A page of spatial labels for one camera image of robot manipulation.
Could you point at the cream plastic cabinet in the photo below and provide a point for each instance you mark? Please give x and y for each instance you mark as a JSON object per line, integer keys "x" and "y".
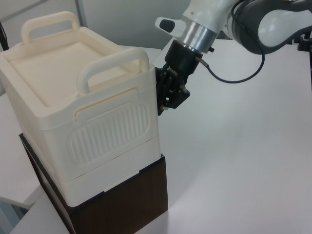
{"x": 73, "y": 73}

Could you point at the black camera pole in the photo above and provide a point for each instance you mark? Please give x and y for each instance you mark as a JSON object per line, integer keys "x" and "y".
{"x": 3, "y": 36}

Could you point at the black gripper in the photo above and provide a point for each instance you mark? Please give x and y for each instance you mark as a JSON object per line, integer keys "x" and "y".
{"x": 182, "y": 63}

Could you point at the dark brown wooden drawer box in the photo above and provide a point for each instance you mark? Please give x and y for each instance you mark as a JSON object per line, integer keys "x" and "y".
{"x": 122, "y": 202}

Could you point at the grey wall corner post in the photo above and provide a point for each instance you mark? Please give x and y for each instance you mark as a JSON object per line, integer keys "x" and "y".
{"x": 81, "y": 12}

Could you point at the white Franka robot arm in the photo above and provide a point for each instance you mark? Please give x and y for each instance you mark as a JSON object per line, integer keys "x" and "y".
{"x": 207, "y": 12}

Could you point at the black clamp camera mount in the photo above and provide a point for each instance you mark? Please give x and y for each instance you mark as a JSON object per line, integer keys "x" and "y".
{"x": 303, "y": 45}

